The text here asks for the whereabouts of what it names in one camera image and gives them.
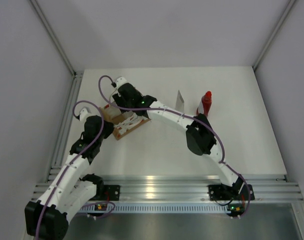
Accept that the burlap watermelon canvas bag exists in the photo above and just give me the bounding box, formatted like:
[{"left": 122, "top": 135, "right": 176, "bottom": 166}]
[{"left": 100, "top": 104, "right": 150, "bottom": 140}]

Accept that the white sachet packet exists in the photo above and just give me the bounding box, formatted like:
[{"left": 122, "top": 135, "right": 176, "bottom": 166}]
[{"left": 175, "top": 90, "right": 185, "bottom": 113}]

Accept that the red liquid bottle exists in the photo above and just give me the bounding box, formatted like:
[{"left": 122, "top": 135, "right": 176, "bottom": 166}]
[{"left": 196, "top": 91, "right": 212, "bottom": 117}]

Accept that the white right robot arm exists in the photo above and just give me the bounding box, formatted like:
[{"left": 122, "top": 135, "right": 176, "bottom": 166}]
[{"left": 112, "top": 82, "right": 253, "bottom": 200}]

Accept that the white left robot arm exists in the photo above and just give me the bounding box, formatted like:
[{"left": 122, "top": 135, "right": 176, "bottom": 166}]
[{"left": 24, "top": 115, "right": 114, "bottom": 240}]

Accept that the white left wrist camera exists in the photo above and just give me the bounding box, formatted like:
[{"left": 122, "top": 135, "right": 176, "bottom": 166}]
[{"left": 78, "top": 107, "right": 91, "bottom": 122}]

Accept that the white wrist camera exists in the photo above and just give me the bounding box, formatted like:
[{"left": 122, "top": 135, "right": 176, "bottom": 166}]
[
  {"left": 78, "top": 107, "right": 91, "bottom": 122},
  {"left": 112, "top": 76, "right": 128, "bottom": 89}
]

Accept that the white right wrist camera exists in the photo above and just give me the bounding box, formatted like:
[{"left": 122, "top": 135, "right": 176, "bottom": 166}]
[{"left": 112, "top": 76, "right": 128, "bottom": 89}]

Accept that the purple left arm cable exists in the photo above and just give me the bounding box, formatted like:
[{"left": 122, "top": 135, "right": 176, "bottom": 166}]
[{"left": 35, "top": 100, "right": 104, "bottom": 237}]

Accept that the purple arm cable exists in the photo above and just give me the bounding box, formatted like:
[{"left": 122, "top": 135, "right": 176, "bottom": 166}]
[
  {"left": 98, "top": 74, "right": 251, "bottom": 218},
  {"left": 35, "top": 100, "right": 104, "bottom": 237}
]

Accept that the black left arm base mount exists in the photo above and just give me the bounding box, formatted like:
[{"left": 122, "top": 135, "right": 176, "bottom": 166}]
[{"left": 100, "top": 184, "right": 121, "bottom": 201}]

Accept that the slotted grey cable duct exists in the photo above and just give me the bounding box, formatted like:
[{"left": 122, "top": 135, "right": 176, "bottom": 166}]
[{"left": 79, "top": 203, "right": 231, "bottom": 214}]

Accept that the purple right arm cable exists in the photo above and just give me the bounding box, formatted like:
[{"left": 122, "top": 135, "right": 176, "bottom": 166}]
[{"left": 98, "top": 74, "right": 251, "bottom": 218}]

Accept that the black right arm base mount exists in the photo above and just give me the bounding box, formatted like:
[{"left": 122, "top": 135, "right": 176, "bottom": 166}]
[{"left": 208, "top": 184, "right": 255, "bottom": 203}]

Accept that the aluminium front rail frame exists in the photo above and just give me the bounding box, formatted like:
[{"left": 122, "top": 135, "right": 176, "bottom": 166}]
[{"left": 103, "top": 175, "right": 304, "bottom": 203}]

